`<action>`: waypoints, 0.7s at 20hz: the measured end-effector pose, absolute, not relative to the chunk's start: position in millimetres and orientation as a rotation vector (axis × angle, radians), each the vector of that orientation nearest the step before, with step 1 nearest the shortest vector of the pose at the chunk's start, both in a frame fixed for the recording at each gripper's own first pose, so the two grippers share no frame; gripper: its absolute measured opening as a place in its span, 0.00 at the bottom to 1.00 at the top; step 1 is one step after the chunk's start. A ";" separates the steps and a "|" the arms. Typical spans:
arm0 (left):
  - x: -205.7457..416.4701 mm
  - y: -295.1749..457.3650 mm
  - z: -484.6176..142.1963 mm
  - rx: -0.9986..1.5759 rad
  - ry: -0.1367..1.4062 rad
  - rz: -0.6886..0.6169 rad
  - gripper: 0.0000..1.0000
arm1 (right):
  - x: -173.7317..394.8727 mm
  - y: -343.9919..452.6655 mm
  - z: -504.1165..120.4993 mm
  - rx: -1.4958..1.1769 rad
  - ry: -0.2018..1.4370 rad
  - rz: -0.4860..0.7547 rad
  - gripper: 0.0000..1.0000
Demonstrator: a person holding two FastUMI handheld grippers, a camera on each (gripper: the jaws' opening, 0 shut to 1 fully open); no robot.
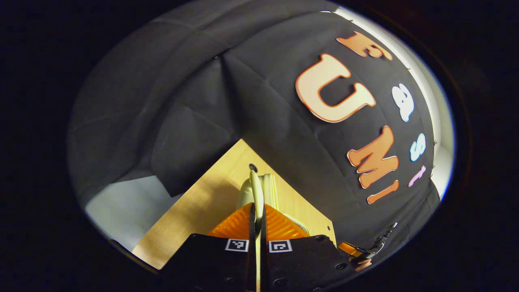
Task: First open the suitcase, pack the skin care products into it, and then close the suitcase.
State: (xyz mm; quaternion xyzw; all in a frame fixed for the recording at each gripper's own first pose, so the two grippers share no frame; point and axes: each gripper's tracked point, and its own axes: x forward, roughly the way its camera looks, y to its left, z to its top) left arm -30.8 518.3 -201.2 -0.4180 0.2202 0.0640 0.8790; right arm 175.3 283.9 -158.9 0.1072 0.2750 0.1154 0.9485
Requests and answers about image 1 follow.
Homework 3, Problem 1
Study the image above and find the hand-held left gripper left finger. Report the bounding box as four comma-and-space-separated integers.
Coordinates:
161, 202, 257, 292

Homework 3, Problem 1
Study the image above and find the cream suitcase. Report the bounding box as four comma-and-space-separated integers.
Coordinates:
236, 170, 311, 236

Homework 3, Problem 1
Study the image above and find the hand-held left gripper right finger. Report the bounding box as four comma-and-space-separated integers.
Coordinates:
261, 203, 354, 292

